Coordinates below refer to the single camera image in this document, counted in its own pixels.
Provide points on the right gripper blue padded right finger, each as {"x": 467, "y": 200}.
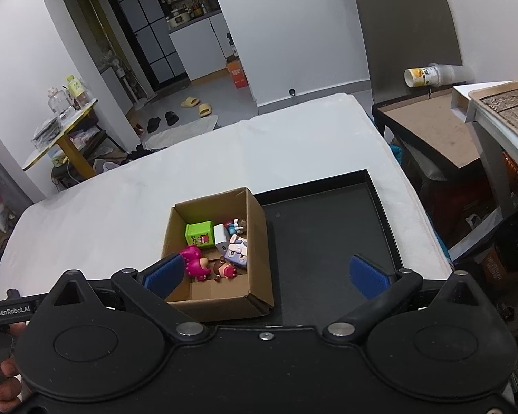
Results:
{"x": 368, "y": 278}

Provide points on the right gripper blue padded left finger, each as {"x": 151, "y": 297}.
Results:
{"x": 164, "y": 276}

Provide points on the magenta dinosaur figurine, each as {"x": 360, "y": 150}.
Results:
{"x": 196, "y": 264}

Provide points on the brown haired girl figurine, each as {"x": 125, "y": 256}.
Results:
{"x": 221, "y": 269}

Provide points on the white USB wall charger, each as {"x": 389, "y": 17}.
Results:
{"x": 221, "y": 238}

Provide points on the lavender rabbit cube toy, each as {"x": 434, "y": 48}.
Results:
{"x": 237, "y": 253}

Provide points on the red crab figurine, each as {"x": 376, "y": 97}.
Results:
{"x": 236, "y": 227}

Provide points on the person's hand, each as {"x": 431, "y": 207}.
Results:
{"x": 10, "y": 385}

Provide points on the green cube toy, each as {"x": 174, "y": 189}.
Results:
{"x": 200, "y": 234}

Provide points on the black shallow tray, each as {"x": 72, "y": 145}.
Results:
{"x": 313, "y": 231}

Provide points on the white tablecloth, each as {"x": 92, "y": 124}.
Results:
{"x": 118, "y": 219}

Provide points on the brown cardboard box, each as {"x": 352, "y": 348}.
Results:
{"x": 250, "y": 294}

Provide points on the black slipper left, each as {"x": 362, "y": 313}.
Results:
{"x": 153, "y": 124}

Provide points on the black slipper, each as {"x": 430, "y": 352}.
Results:
{"x": 171, "y": 118}
{"x": 153, "y": 124}

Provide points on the black slipper right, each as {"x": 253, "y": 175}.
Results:
{"x": 171, "y": 118}

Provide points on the yellow legged side table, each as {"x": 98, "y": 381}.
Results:
{"x": 62, "y": 140}

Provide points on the yellow slipper right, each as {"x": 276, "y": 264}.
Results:
{"x": 204, "y": 110}

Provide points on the yellow slipper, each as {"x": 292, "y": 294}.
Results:
{"x": 190, "y": 102}
{"x": 204, "y": 110}

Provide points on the yellow slipper left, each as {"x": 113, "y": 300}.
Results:
{"x": 190, "y": 102}

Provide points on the yellow green bottle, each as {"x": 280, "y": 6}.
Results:
{"x": 78, "y": 91}

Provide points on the clear glass jar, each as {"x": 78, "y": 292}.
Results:
{"x": 58, "y": 101}

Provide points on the white side shelf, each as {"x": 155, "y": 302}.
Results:
{"x": 491, "y": 136}

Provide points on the stacked paper cups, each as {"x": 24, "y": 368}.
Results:
{"x": 435, "y": 75}

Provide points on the orange cardboard box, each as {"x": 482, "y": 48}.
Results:
{"x": 237, "y": 74}

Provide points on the white cabinet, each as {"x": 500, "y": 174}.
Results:
{"x": 203, "y": 45}

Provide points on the dark grey chair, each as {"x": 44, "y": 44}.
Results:
{"x": 414, "y": 62}

